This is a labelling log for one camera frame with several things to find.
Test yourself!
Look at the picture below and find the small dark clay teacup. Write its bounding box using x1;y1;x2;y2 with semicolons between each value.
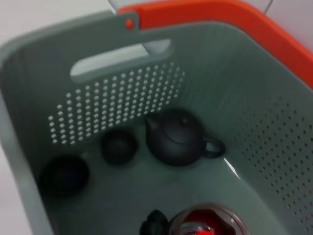
99;129;139;165
38;155;90;197

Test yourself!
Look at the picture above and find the orange bin carry handle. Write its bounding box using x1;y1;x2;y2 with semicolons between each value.
117;0;313;90

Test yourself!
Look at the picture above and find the glass teacup black sleeve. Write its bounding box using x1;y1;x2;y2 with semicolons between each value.
140;202;250;235

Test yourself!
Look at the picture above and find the grey perforated plastic storage bin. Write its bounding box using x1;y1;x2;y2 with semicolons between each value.
0;9;313;235

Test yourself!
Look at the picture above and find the dark clay teapot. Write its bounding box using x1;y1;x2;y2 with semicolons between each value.
145;107;226;167

